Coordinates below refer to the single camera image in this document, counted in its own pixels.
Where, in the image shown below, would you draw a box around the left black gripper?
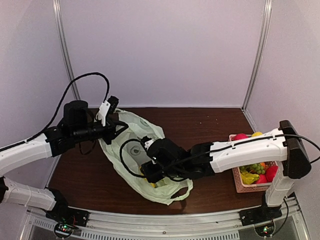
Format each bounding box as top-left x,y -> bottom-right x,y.
71,116 -> 128,145

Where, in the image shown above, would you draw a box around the yellow mango toy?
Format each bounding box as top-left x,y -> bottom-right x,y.
139,167 -> 167,189

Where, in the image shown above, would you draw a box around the light green plastic bag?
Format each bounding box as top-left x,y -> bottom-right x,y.
97,107 -> 195,206

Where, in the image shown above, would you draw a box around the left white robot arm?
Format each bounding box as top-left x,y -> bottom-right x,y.
0,96 -> 128,222

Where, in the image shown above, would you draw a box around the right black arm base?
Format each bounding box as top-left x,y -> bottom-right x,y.
238,193 -> 283,238

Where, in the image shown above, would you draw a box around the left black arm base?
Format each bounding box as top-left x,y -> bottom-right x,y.
44,188 -> 89,239

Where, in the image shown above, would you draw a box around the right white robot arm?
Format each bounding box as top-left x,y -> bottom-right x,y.
141,120 -> 312,221

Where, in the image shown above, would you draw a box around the peach fruit in bag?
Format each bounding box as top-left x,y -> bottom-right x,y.
233,133 -> 248,141

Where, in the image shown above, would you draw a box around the red plush fruit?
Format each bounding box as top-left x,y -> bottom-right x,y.
265,165 -> 279,183

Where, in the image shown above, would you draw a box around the yellow banana toy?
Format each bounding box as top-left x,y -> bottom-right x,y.
240,171 -> 260,185

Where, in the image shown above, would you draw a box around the green grapes toy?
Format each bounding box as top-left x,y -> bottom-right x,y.
239,163 -> 266,175

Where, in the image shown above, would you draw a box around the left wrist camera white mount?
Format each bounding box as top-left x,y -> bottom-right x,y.
95,95 -> 119,127

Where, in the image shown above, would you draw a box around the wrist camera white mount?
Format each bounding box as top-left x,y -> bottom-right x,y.
95,95 -> 119,127
140,136 -> 155,150

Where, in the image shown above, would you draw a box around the right black cable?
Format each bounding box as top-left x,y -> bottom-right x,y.
119,138 -> 148,179

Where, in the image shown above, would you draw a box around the black cable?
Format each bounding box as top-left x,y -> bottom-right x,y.
119,138 -> 148,179
0,72 -> 111,151

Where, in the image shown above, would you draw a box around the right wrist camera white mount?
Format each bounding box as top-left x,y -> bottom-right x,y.
140,136 -> 155,150

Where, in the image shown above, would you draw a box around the left black cable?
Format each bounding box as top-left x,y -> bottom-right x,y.
0,72 -> 111,151

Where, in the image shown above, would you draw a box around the curved aluminium rail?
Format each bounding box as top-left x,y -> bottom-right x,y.
23,198 -> 305,240

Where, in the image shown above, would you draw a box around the left aluminium frame post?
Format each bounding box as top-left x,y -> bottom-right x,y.
52,0 -> 84,112

